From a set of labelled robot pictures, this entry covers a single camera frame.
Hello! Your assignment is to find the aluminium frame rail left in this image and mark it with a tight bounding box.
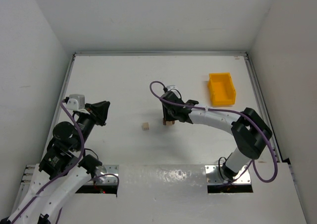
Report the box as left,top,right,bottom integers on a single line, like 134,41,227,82
41,53,76,163

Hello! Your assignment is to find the yellow plastic bin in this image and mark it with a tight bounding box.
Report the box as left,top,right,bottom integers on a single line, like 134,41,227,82
208,72,236,107

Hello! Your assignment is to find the white front cover board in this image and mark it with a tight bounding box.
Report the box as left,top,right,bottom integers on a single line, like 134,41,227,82
59,164,306,224

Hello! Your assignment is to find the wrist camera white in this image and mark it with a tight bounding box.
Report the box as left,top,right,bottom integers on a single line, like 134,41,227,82
166,85,177,91
64,94,85,111

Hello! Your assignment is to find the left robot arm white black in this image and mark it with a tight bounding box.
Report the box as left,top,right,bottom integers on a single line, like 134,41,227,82
1,97,110,224

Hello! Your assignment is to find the metal base plate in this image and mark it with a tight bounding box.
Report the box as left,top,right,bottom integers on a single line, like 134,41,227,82
205,164,252,186
90,165,119,186

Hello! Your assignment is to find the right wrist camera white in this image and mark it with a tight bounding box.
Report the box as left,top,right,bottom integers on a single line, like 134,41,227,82
166,85,177,91

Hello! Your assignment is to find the light wood cube block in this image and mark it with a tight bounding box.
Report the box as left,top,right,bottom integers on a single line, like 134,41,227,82
142,122,150,131

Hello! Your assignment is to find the aluminium frame rail back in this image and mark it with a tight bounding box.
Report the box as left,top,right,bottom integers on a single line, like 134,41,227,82
74,51,248,56

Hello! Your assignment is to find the aluminium frame rail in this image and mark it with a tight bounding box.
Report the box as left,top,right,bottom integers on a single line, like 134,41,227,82
244,54,282,162
41,53,76,163
74,51,248,56

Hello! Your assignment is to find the light wood rectangular block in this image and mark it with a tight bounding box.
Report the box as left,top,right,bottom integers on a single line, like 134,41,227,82
165,121,174,126

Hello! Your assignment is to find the aluminium frame rail right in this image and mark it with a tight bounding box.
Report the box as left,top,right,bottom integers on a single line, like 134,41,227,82
244,54,282,162

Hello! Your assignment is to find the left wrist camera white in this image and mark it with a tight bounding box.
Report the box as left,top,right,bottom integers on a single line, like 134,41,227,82
64,94,85,111

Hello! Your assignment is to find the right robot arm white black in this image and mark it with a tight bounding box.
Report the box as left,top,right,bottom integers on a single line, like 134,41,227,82
161,88,272,181

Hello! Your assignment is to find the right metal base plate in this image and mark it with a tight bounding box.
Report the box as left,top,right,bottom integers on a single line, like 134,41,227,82
205,164,252,186

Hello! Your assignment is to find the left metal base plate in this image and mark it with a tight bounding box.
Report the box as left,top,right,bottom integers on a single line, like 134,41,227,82
90,165,119,186

